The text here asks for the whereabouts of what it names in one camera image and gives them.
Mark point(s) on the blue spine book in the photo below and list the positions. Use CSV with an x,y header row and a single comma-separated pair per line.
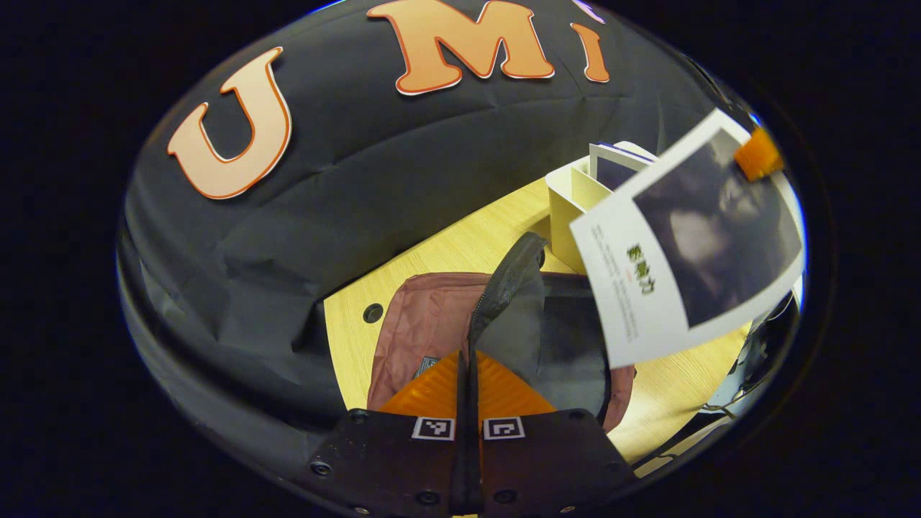
x,y
611,169

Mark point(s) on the maroon schoolbag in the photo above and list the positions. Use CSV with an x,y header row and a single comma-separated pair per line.
x,y
424,324

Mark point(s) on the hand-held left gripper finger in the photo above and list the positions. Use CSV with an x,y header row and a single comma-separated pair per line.
x,y
463,403
473,403

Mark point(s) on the white bookshelf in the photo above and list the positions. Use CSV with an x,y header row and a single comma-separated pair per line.
x,y
565,216

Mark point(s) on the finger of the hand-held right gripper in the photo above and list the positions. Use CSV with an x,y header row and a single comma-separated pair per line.
x,y
759,155

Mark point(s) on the black backdrop cloth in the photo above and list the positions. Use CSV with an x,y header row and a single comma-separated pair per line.
x,y
360,180

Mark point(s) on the white spine book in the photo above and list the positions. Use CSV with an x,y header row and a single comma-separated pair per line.
x,y
647,288

